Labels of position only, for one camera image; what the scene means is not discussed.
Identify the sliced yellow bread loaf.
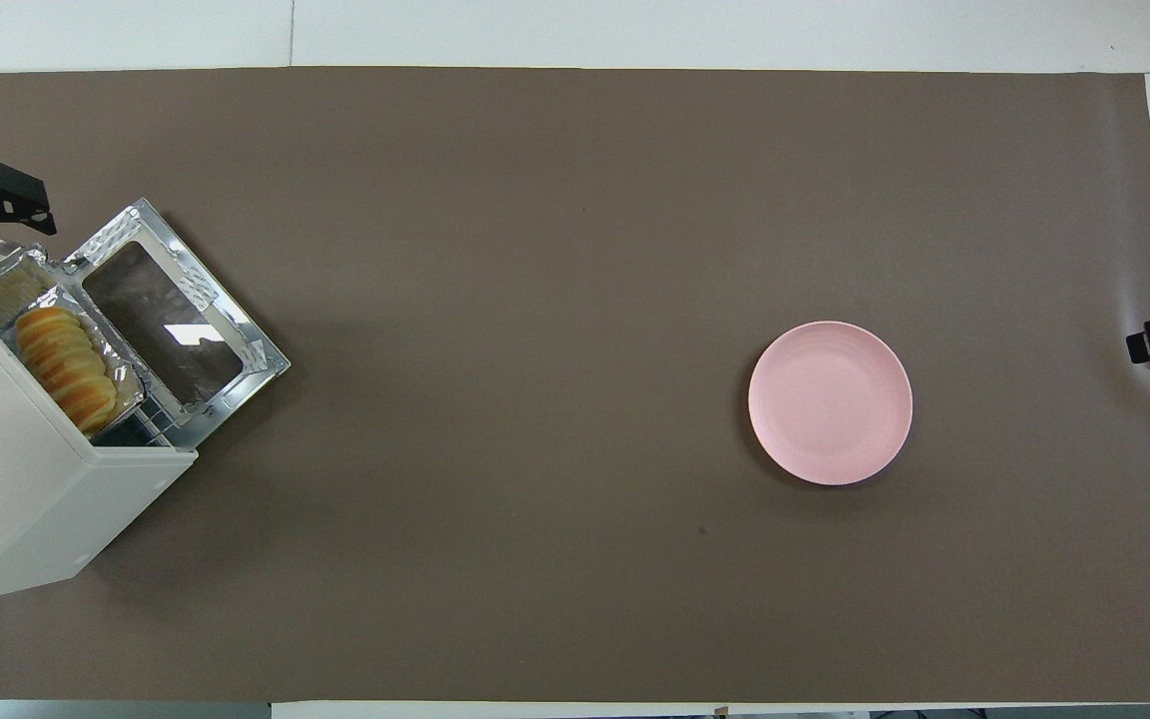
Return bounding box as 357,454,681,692
13,306,120,436

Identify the white toaster oven body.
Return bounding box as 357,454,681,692
0,228,200,608

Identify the pink round plate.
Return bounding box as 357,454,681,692
748,320,914,488

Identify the brown paper table mat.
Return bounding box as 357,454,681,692
0,67,1150,704

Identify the glass oven door metal frame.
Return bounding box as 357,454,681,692
64,198,292,448

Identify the metal oven wire rack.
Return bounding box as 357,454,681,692
86,399,184,448

